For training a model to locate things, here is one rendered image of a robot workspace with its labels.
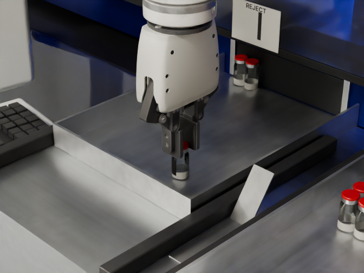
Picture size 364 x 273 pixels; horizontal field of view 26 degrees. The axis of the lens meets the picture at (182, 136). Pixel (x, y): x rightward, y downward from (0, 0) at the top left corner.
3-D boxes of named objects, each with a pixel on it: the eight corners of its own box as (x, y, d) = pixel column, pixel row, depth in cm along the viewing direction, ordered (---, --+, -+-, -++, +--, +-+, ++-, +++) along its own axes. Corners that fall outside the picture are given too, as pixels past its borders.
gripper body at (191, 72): (187, -8, 95) (188, 77, 101) (124, 14, 89) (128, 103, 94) (234, 7, 90) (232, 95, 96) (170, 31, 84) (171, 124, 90)
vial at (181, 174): (180, 169, 102) (180, 140, 100) (192, 175, 101) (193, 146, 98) (168, 175, 101) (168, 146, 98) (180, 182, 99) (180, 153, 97)
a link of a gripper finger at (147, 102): (164, 51, 91) (186, 76, 95) (127, 106, 90) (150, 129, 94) (171, 54, 90) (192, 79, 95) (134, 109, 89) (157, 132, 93)
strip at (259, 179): (252, 205, 95) (254, 163, 92) (272, 215, 93) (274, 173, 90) (168, 256, 86) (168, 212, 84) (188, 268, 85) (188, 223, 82)
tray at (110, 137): (222, 72, 129) (223, 52, 127) (357, 125, 113) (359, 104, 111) (54, 145, 108) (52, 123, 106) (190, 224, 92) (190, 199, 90)
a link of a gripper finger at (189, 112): (195, 88, 99) (195, 134, 102) (177, 96, 97) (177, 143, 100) (213, 95, 97) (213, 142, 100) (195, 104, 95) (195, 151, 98)
